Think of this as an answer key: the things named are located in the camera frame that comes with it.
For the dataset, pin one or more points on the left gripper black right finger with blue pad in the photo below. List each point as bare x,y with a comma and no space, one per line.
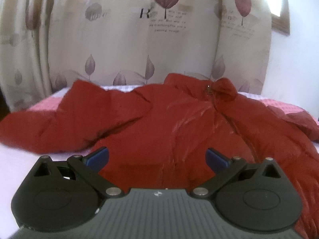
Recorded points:
250,196

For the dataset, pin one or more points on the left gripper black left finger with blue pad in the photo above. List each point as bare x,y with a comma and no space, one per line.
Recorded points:
61,195

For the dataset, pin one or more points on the red puffer jacket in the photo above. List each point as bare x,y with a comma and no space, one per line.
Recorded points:
157,135

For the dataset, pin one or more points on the beige leaf print curtain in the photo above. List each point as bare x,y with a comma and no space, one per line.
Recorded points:
46,45

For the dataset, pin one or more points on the brown wooden window frame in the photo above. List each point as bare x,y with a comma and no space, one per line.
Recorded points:
281,17

